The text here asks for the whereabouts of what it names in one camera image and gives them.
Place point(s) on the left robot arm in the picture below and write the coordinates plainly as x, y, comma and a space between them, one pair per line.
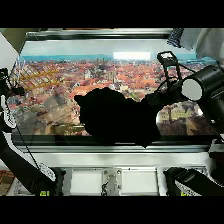
20, 166

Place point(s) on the black garment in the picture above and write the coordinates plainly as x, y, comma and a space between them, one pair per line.
113, 116

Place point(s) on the silver frame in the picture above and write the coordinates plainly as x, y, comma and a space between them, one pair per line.
113, 158

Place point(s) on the wooden peg rack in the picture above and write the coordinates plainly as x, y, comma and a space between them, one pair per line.
40, 75

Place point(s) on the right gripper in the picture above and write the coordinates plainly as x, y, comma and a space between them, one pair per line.
165, 97

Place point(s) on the dark patterned garment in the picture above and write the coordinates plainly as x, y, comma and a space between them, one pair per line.
175, 36

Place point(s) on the white garment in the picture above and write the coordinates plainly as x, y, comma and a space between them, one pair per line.
208, 41

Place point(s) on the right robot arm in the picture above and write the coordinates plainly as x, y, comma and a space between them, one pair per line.
210, 86

